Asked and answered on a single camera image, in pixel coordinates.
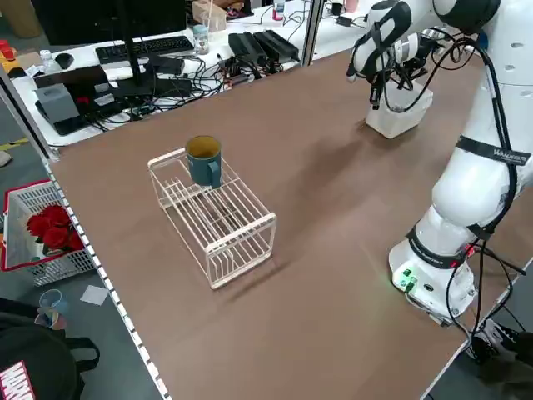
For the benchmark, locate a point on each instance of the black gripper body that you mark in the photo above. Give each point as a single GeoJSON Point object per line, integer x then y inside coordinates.
{"type": "Point", "coordinates": [422, 52]}

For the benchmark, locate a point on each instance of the white plastic preservation box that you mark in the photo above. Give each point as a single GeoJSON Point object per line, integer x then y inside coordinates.
{"type": "Point", "coordinates": [395, 123]}

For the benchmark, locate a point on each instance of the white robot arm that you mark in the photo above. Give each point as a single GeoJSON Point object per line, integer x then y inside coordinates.
{"type": "Point", "coordinates": [470, 196]}

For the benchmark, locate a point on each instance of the cardboard box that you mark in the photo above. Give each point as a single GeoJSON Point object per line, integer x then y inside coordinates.
{"type": "Point", "coordinates": [208, 14]}

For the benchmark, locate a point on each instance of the flat black box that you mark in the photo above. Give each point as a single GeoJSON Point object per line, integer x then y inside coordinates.
{"type": "Point", "coordinates": [71, 77]}

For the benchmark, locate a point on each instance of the pink cup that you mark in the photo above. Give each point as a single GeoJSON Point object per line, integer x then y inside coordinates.
{"type": "Point", "coordinates": [352, 5]}

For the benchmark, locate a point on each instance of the black power brick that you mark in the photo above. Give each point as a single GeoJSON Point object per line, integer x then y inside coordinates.
{"type": "Point", "coordinates": [245, 46]}
{"type": "Point", "coordinates": [277, 43]}

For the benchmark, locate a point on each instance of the clear jar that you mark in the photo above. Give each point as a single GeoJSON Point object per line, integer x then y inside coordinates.
{"type": "Point", "coordinates": [200, 41]}

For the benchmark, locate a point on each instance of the teal mug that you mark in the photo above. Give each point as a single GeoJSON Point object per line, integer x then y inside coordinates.
{"type": "Point", "coordinates": [202, 171]}

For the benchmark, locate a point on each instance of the black keyboard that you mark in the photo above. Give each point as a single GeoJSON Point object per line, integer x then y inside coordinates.
{"type": "Point", "coordinates": [141, 48]}

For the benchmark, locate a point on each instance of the black monitor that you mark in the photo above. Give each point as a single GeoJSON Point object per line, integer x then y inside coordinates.
{"type": "Point", "coordinates": [104, 16]}

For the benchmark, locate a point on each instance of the black mouse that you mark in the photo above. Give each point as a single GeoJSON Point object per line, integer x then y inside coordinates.
{"type": "Point", "coordinates": [64, 61]}

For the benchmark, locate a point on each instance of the white paper sheet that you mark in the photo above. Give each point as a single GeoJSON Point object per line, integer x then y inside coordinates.
{"type": "Point", "coordinates": [94, 295]}

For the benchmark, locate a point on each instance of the red roses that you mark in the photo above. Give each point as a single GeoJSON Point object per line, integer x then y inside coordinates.
{"type": "Point", "coordinates": [54, 233]}

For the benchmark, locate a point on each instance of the red plastic object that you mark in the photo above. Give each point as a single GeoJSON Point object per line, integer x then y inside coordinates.
{"type": "Point", "coordinates": [6, 52]}

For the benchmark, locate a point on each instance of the red-rimmed white basket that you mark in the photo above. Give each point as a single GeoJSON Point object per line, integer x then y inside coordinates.
{"type": "Point", "coordinates": [62, 271]}

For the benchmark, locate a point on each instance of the clear plastic cup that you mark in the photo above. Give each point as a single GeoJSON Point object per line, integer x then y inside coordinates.
{"type": "Point", "coordinates": [52, 304]}

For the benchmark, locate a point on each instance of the black backpack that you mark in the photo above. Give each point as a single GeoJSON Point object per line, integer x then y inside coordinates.
{"type": "Point", "coordinates": [33, 354]}

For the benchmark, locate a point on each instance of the aluminium frame post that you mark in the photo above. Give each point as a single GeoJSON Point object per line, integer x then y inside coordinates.
{"type": "Point", "coordinates": [311, 33]}

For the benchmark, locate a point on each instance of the aluminium table edge rail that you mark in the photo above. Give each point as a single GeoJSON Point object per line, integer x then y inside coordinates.
{"type": "Point", "coordinates": [116, 300]}

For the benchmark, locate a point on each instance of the aluminium corner post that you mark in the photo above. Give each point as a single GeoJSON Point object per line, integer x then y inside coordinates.
{"type": "Point", "coordinates": [29, 121]}

